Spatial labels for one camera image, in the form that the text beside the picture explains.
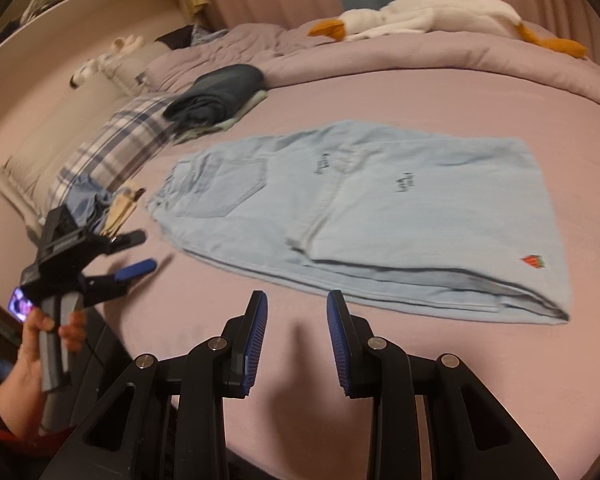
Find cream bunny plush toy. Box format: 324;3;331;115
102;35;146;67

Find white goose plush toy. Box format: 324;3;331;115
307;0;589;62

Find plaid pillow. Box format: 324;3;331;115
45;94;182;213

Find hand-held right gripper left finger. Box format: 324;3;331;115
39;290;270;480

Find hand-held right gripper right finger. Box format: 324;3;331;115
326;289;563;480

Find lilac duvet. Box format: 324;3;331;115
142;22;600;113

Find person's left forearm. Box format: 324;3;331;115
0;384;46;443

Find cream garment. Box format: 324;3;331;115
100;187;147;237

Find plaid shirt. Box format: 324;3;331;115
190;25;231;49

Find dark clothes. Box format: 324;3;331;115
155;24;201;54

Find light blue denim shorts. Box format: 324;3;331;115
62;175;117;233

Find phone with lit screen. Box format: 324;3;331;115
7;287;34;322

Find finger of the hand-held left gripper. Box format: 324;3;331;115
82;258;159;307
100;230;149;257

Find bed with pink sheet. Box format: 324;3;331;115
0;22;600;480

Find light blue strawberry pants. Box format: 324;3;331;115
145;120;572;327

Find beige pillow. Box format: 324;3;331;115
0;10;181;221
102;40;174;99

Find person's left hand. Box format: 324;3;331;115
0;308;89;402

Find folded dark blue jeans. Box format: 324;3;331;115
162;63;266;133

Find folded pale green garment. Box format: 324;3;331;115
172;89;270;144

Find white dog plush toy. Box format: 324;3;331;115
70;57;104;89

